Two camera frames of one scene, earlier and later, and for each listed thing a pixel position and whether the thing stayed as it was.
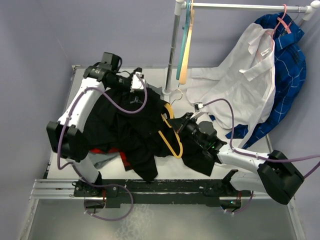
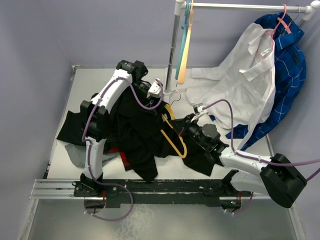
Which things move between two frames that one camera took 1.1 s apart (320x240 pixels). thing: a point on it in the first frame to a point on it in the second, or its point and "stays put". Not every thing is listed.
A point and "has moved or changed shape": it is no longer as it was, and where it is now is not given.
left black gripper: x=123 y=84 to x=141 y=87
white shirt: x=240 y=93 stays put
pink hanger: x=283 y=22 stays put
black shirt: x=127 y=126 has moved or changed shape
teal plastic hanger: x=185 y=27 stays put
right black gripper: x=187 y=120 stays put
